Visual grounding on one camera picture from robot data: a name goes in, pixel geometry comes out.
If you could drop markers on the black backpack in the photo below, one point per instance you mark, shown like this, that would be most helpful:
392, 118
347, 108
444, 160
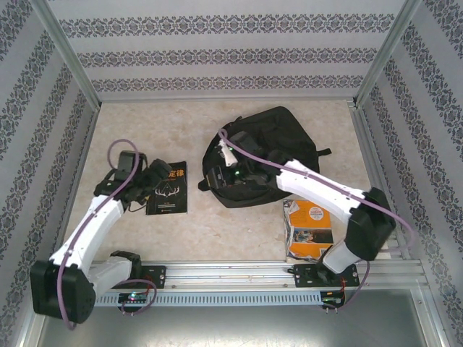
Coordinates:
282, 126

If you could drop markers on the black Murphy's law book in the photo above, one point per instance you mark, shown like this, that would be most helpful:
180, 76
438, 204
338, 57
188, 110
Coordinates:
170, 199

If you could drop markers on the orange geography book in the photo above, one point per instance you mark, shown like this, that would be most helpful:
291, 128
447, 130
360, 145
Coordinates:
307, 235

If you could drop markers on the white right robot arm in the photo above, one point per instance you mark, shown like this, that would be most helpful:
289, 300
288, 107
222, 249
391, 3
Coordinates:
318, 193

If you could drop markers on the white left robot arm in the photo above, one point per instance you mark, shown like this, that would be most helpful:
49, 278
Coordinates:
94, 235

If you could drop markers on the small circuit board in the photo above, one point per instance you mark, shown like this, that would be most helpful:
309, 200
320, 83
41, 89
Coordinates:
332, 298
134, 297

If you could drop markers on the grey metal panel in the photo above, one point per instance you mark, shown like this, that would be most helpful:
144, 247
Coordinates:
231, 329

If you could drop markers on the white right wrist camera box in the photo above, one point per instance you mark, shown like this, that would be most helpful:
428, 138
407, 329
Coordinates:
228, 157

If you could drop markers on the aluminium frame rail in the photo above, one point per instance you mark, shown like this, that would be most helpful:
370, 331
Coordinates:
363, 123
86, 144
224, 98

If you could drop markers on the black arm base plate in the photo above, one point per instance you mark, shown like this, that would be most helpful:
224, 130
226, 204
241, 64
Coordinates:
155, 276
304, 276

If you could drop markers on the wide aluminium mounting rail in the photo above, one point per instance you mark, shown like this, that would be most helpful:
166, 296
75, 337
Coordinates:
224, 274

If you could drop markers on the aluminium frame post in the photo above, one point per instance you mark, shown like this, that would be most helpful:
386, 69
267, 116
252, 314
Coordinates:
387, 47
64, 47

